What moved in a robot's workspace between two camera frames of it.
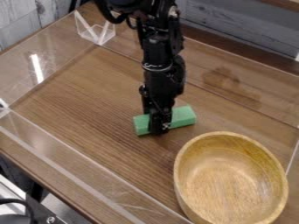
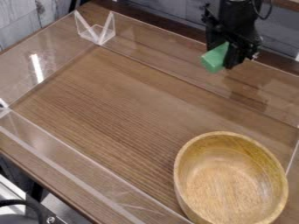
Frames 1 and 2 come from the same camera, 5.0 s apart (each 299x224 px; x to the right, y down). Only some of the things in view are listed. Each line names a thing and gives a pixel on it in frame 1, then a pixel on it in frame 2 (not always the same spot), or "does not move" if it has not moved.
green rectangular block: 182,116 → 212,59
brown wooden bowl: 228,180 does not move
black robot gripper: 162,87 → 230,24
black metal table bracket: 41,215 does not move
